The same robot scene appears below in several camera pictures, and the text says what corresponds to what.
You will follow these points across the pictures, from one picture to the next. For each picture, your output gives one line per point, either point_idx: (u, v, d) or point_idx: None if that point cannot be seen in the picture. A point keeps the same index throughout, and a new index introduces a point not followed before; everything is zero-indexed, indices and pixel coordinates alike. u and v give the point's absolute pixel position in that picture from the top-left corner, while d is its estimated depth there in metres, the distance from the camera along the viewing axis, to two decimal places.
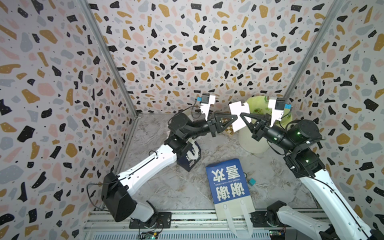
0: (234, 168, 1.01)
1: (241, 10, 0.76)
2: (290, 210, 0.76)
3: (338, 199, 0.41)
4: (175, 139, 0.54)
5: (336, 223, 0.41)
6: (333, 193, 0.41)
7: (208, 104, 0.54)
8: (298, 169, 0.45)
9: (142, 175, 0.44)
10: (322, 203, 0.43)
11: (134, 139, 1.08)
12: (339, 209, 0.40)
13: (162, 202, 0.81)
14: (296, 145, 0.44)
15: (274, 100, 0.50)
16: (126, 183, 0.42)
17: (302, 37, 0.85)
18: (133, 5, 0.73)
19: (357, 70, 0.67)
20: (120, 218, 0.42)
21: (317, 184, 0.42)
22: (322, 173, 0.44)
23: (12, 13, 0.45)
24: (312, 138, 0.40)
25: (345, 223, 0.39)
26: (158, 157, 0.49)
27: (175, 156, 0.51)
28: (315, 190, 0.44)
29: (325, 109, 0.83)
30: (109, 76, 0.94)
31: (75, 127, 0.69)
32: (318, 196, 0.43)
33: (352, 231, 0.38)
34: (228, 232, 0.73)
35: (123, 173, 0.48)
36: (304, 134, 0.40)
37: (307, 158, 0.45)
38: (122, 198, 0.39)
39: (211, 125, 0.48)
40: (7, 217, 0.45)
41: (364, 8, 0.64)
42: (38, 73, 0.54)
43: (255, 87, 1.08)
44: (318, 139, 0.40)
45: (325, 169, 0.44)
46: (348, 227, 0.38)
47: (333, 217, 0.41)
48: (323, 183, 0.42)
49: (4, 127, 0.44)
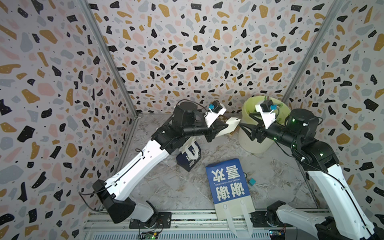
0: (234, 168, 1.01)
1: (241, 10, 0.76)
2: (288, 208, 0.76)
3: (347, 196, 0.38)
4: (164, 132, 0.47)
5: (339, 219, 0.40)
6: (344, 190, 0.38)
7: (216, 114, 0.55)
8: (310, 162, 0.40)
9: (129, 179, 0.41)
10: (327, 198, 0.41)
11: (134, 139, 1.08)
12: (347, 206, 0.38)
13: (162, 202, 0.81)
14: (297, 135, 0.43)
15: (261, 105, 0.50)
16: (113, 191, 0.40)
17: (302, 37, 0.85)
18: (133, 5, 0.73)
19: (357, 70, 0.67)
20: (119, 219, 0.42)
21: (329, 180, 0.39)
22: (334, 168, 0.40)
23: (12, 13, 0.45)
24: (307, 119, 0.40)
25: (352, 221, 0.37)
26: (144, 157, 0.43)
27: (166, 151, 0.45)
28: (324, 185, 0.40)
29: (325, 109, 0.83)
30: (109, 76, 0.94)
31: (75, 127, 0.69)
32: (325, 191, 0.41)
33: (357, 229, 0.37)
34: (228, 232, 0.73)
35: (110, 180, 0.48)
36: (297, 118, 0.41)
37: (322, 151, 0.41)
38: (110, 207, 0.37)
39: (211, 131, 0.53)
40: (7, 217, 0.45)
41: (364, 8, 0.64)
42: (38, 73, 0.54)
43: (255, 88, 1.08)
44: (314, 120, 0.39)
45: (338, 164, 0.40)
46: (353, 224, 0.37)
47: (337, 213, 0.40)
48: (335, 180, 0.39)
49: (4, 127, 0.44)
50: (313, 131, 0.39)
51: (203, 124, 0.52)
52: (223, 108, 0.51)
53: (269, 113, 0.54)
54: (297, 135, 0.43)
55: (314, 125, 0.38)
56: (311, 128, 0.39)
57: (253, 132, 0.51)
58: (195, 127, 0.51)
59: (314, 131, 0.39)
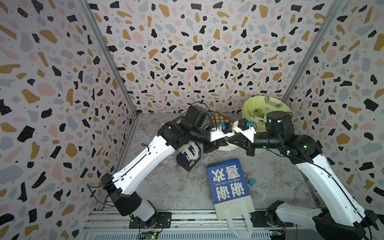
0: (234, 168, 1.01)
1: (241, 10, 0.76)
2: (287, 206, 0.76)
3: (334, 183, 0.40)
4: (170, 128, 0.46)
5: (331, 206, 0.41)
6: (331, 178, 0.40)
7: (222, 134, 0.57)
8: (296, 154, 0.42)
9: (135, 175, 0.41)
10: (317, 187, 0.43)
11: (134, 139, 1.08)
12: (336, 193, 0.39)
13: (162, 202, 0.81)
14: (277, 133, 0.47)
15: (238, 126, 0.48)
16: (120, 186, 0.40)
17: (302, 37, 0.85)
18: (133, 5, 0.73)
19: (358, 70, 0.66)
20: (126, 212, 0.43)
21: (316, 170, 0.41)
22: (320, 158, 0.42)
23: (12, 13, 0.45)
24: (280, 116, 0.45)
25: (343, 206, 0.38)
26: (150, 152, 0.43)
27: (172, 147, 0.44)
28: (311, 175, 0.42)
29: (325, 109, 0.83)
30: (109, 76, 0.94)
31: (75, 127, 0.69)
32: (313, 180, 0.43)
33: (349, 214, 0.38)
34: (228, 232, 0.73)
35: (116, 174, 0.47)
36: (270, 117, 0.47)
37: (305, 144, 0.43)
38: (116, 201, 0.38)
39: (209, 145, 0.56)
40: (7, 217, 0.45)
41: (364, 8, 0.64)
42: (38, 73, 0.54)
43: (255, 87, 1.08)
44: (286, 115, 0.45)
45: (322, 153, 0.43)
46: (344, 210, 0.38)
47: (328, 200, 0.41)
48: (321, 169, 0.41)
49: (4, 127, 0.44)
50: (290, 126, 0.44)
51: (207, 134, 0.53)
52: (232, 132, 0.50)
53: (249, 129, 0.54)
54: (278, 133, 0.47)
55: (288, 120, 0.43)
56: (286, 122, 0.44)
57: (242, 146, 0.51)
58: (200, 134, 0.52)
59: (291, 126, 0.44)
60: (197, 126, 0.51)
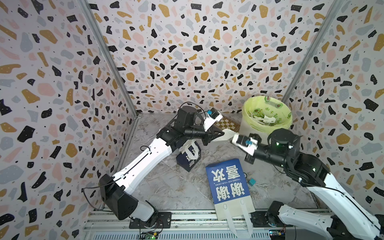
0: (234, 168, 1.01)
1: (241, 10, 0.76)
2: (290, 210, 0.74)
3: (349, 202, 0.39)
4: (168, 132, 0.52)
5: (348, 221, 0.41)
6: (344, 197, 0.39)
7: (213, 120, 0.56)
8: (308, 181, 0.40)
9: (138, 172, 0.43)
10: (331, 206, 0.42)
11: (134, 139, 1.08)
12: (353, 212, 0.39)
13: (162, 202, 0.81)
14: (285, 157, 0.43)
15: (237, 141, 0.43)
16: (122, 183, 0.41)
17: (302, 37, 0.85)
18: (133, 5, 0.73)
19: (357, 70, 0.67)
20: (124, 216, 0.43)
21: (330, 192, 0.39)
22: (330, 178, 0.41)
23: (12, 13, 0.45)
24: (292, 141, 0.40)
25: (360, 222, 0.38)
26: (151, 152, 0.47)
27: (170, 148, 0.49)
28: (324, 197, 0.41)
29: (325, 109, 0.83)
30: (109, 76, 0.94)
31: (75, 127, 0.69)
32: (326, 200, 0.42)
33: (367, 228, 0.38)
34: (228, 232, 0.73)
35: (118, 173, 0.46)
36: (281, 142, 0.40)
37: (313, 166, 0.41)
38: (120, 199, 0.39)
39: (209, 134, 0.57)
40: (7, 217, 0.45)
41: (364, 8, 0.64)
42: (38, 73, 0.54)
43: (255, 88, 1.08)
44: (296, 140, 0.40)
45: (330, 173, 0.41)
46: (362, 225, 0.38)
47: (344, 216, 0.41)
48: (334, 190, 0.39)
49: (5, 127, 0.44)
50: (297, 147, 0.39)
51: (201, 128, 0.58)
52: (220, 116, 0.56)
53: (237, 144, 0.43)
54: (286, 158, 0.45)
55: (298, 143, 0.39)
56: (296, 147, 0.39)
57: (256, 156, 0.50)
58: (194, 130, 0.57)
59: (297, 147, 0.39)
60: (189, 124, 0.55)
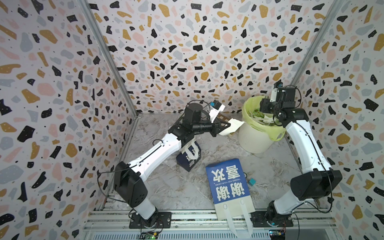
0: (234, 168, 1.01)
1: (241, 10, 0.76)
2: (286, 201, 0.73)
3: (309, 140, 0.49)
4: (178, 128, 0.57)
5: (302, 159, 0.50)
6: (307, 135, 0.50)
7: (217, 111, 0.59)
8: (284, 118, 0.55)
9: (152, 161, 0.47)
10: (296, 146, 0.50)
11: (134, 139, 1.08)
12: (307, 147, 0.48)
13: (162, 202, 0.81)
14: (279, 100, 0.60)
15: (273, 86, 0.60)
16: (138, 170, 0.44)
17: (303, 37, 0.85)
18: (133, 5, 0.73)
19: (357, 70, 0.67)
20: (134, 203, 0.44)
21: (296, 126, 0.52)
22: (304, 122, 0.52)
23: (12, 13, 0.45)
24: (285, 88, 0.57)
25: (308, 155, 0.47)
26: (164, 145, 0.51)
27: (180, 144, 0.54)
28: (292, 134, 0.54)
29: (325, 109, 0.83)
30: (109, 76, 0.94)
31: (75, 127, 0.69)
32: (294, 140, 0.53)
33: (311, 162, 0.46)
34: (228, 232, 0.73)
35: (133, 161, 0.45)
36: (278, 89, 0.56)
37: (295, 111, 0.55)
38: (136, 183, 0.41)
39: (216, 125, 0.60)
40: (7, 217, 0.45)
41: (364, 8, 0.64)
42: (38, 73, 0.54)
43: (255, 88, 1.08)
44: (291, 89, 0.55)
45: (308, 121, 0.53)
46: (309, 159, 0.47)
47: (301, 154, 0.50)
48: (301, 128, 0.51)
49: (4, 127, 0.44)
50: (293, 98, 0.57)
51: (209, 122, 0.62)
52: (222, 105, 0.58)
53: (273, 90, 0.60)
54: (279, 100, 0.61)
55: (292, 92, 0.55)
56: (289, 93, 0.56)
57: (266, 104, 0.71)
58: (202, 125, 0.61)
59: (294, 98, 0.57)
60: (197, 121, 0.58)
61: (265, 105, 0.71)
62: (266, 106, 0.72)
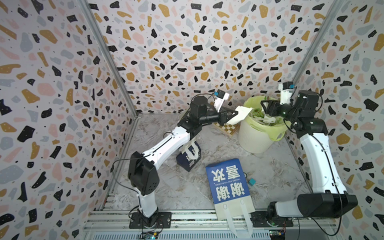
0: (234, 168, 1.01)
1: (241, 10, 0.76)
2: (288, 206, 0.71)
3: (325, 158, 0.44)
4: (187, 122, 0.60)
5: (314, 176, 0.45)
6: (323, 152, 0.45)
7: (221, 100, 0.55)
8: (300, 128, 0.50)
9: (164, 151, 0.50)
10: (309, 161, 0.48)
11: (134, 139, 1.08)
12: (321, 165, 0.44)
13: (162, 202, 0.81)
14: (298, 106, 0.54)
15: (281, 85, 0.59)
16: (152, 159, 0.48)
17: (302, 37, 0.85)
18: (133, 5, 0.73)
19: (357, 70, 0.67)
20: (148, 191, 0.48)
21: (311, 140, 0.47)
22: (322, 136, 0.47)
23: (12, 13, 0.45)
24: (308, 94, 0.50)
25: (322, 175, 0.43)
26: (174, 136, 0.55)
27: (189, 137, 0.57)
28: (307, 148, 0.49)
29: (325, 109, 0.83)
30: (109, 76, 0.94)
31: (75, 127, 0.69)
32: (308, 155, 0.48)
33: (324, 182, 0.42)
34: (228, 232, 0.73)
35: (146, 150, 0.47)
36: (298, 93, 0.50)
37: (313, 121, 0.50)
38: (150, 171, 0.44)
39: (223, 114, 0.61)
40: (7, 217, 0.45)
41: (364, 8, 0.64)
42: (38, 73, 0.54)
43: (255, 88, 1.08)
44: (315, 96, 0.49)
45: (326, 134, 0.48)
46: (322, 178, 0.42)
47: (313, 170, 0.46)
48: (317, 142, 0.47)
49: (4, 127, 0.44)
50: (315, 105, 0.50)
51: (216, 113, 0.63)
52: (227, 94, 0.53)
53: (283, 91, 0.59)
54: (297, 107, 0.54)
55: (314, 99, 0.49)
56: (311, 101, 0.49)
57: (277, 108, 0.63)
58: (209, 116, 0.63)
59: (315, 106, 0.50)
60: (204, 113, 0.60)
61: (274, 108, 0.63)
62: (276, 109, 0.64)
